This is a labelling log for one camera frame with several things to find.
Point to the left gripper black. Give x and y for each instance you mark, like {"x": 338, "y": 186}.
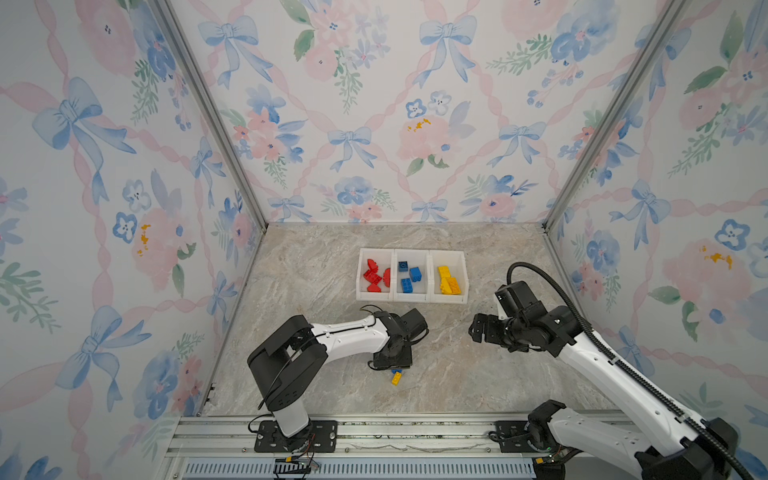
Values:
{"x": 407, "y": 362}

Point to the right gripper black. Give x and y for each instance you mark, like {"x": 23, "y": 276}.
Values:
{"x": 489, "y": 334}

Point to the yellow curved lego brick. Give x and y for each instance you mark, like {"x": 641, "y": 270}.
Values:
{"x": 454, "y": 286}

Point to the white bin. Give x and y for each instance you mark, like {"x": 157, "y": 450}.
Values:
{"x": 456, "y": 261}
{"x": 415, "y": 258}
{"x": 385, "y": 259}

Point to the yellow long lego brick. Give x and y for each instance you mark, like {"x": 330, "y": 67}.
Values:
{"x": 445, "y": 287}

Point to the long red lego brick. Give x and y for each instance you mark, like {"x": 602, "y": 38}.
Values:
{"x": 372, "y": 277}

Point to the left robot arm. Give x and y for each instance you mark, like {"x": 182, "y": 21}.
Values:
{"x": 286, "y": 363}

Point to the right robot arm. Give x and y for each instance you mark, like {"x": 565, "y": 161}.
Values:
{"x": 670, "y": 442}

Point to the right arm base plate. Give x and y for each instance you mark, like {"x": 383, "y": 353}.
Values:
{"x": 514, "y": 436}

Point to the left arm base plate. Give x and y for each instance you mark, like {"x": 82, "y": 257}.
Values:
{"x": 319, "y": 436}

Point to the aluminium rail frame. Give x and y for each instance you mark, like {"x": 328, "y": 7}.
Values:
{"x": 377, "y": 446}

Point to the left aluminium corner post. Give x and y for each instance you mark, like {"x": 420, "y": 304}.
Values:
{"x": 171, "y": 28}

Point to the aluminium corner post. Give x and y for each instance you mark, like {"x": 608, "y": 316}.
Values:
{"x": 171, "y": 28}
{"x": 658, "y": 36}

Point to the right aluminium corner post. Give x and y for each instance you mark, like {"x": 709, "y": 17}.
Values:
{"x": 658, "y": 36}

